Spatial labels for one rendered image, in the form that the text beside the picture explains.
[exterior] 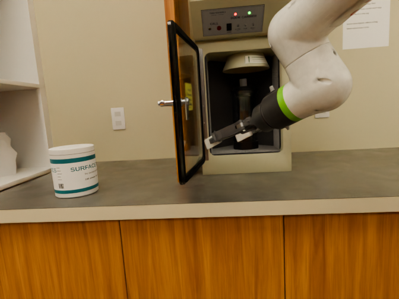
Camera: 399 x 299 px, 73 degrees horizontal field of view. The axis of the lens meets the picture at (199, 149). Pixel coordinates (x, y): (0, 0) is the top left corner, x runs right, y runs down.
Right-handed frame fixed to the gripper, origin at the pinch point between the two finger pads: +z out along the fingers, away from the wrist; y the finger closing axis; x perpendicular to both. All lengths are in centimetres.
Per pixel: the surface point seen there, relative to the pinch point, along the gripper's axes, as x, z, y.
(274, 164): 12.2, 2.1, -20.4
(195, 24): -37.6, -5.6, -0.3
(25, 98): -64, 93, 40
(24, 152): -38, 107, 45
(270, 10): -31.9, -21.2, -16.5
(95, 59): -68, 62, 8
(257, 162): 9.8, 5.4, -16.1
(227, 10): -36.2, -14.4, -6.3
